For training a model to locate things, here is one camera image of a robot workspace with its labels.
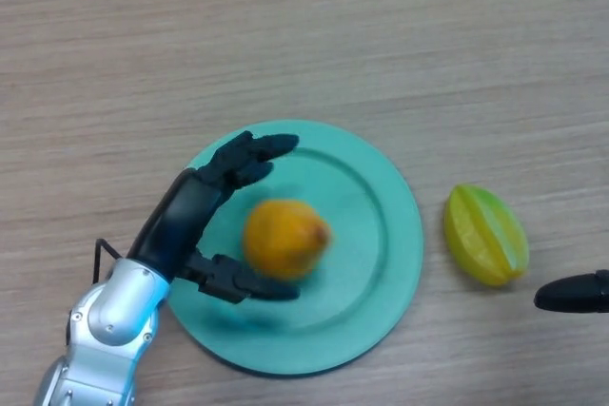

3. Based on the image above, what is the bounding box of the yellow pear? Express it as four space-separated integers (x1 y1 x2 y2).
242 199 333 282

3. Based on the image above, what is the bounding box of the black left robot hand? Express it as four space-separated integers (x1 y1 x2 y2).
126 130 302 305

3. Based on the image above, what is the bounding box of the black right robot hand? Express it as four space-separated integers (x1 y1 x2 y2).
533 269 609 315

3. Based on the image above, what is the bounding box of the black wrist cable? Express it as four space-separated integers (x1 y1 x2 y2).
92 238 121 283

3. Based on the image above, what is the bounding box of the green round plate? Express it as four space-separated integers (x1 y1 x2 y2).
167 120 424 376

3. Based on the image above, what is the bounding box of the yellow-green starfruit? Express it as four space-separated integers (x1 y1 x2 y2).
443 183 530 288

